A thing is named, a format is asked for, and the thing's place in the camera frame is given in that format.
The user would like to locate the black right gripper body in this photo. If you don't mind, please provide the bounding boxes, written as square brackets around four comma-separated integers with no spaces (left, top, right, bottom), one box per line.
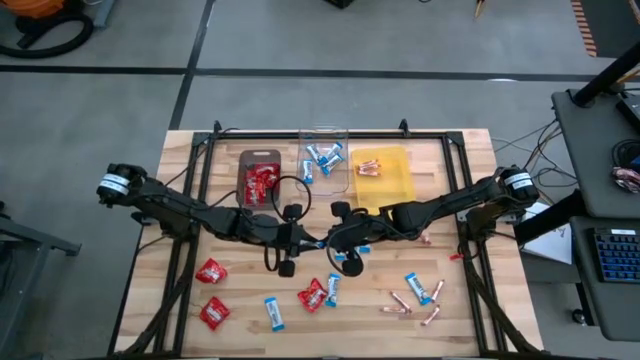
[357,212,401,251]

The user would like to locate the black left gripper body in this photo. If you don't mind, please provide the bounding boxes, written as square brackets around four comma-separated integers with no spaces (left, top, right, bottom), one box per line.
[239,214,289,254]

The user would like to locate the candy bag on desk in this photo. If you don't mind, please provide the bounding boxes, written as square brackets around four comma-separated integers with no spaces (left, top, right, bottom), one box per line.
[612,166,640,195]

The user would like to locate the clear plastic bin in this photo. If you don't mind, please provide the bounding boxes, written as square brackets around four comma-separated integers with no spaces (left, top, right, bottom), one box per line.
[294,125,350,197]

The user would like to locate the yellow plastic bin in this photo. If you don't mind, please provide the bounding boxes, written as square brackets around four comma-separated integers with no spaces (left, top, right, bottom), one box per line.
[351,145,417,216]

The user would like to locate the dark grey plastic bin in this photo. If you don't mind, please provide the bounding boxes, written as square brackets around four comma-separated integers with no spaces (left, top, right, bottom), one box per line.
[235,148,283,211]

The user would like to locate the white paper sheet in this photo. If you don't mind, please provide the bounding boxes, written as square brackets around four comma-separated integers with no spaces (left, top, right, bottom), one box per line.
[519,202,574,265]

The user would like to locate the grey metal cart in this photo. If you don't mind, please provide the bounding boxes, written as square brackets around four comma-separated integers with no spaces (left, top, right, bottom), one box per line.
[0,199,83,359]

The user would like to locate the black desk with keyboard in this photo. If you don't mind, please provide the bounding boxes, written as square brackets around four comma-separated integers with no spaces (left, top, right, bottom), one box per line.
[569,215,640,343]

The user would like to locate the backlit computer keyboard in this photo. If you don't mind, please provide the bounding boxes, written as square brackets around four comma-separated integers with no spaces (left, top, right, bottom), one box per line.
[593,227,640,285]

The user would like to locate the grey box by vacuum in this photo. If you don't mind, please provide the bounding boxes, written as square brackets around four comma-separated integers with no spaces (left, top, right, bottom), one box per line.
[92,0,117,29]

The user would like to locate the black diagonal pole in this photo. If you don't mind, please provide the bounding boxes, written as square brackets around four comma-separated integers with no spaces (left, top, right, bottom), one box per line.
[571,42,640,109]

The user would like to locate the black device on desk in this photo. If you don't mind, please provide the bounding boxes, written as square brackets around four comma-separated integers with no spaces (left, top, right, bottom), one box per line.
[615,92,640,132]

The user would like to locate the dark mat striped edge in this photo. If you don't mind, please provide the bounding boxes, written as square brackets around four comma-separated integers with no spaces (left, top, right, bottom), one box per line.
[569,0,640,59]

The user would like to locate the orange vacuum cleaner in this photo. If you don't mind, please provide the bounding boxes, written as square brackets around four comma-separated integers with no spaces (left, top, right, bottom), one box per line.
[0,0,67,20]

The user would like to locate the black left camera cable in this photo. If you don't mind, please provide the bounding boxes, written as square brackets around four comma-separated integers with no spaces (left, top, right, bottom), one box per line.
[263,174,312,275]

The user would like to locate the black camera cable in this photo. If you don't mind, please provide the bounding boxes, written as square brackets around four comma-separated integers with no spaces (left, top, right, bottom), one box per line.
[263,174,312,275]
[325,219,362,277]

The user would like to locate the black right camera cable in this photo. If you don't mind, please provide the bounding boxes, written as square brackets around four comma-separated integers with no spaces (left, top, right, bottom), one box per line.
[325,219,362,277]

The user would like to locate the black aluminium table frame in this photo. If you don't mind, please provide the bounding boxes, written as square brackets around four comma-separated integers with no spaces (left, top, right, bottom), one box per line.
[107,118,546,360]

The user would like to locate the black floor cables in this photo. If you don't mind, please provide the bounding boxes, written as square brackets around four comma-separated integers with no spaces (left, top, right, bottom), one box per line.
[492,117,576,189]

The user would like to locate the black desk with cables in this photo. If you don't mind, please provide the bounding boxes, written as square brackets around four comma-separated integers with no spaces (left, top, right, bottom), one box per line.
[551,88,640,220]

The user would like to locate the black coiled cable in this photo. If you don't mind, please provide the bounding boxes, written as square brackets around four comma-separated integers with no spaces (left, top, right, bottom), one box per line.
[612,138,640,169]

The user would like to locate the black vacuum hose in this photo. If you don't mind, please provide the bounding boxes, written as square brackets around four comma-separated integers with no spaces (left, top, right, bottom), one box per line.
[0,12,95,60]

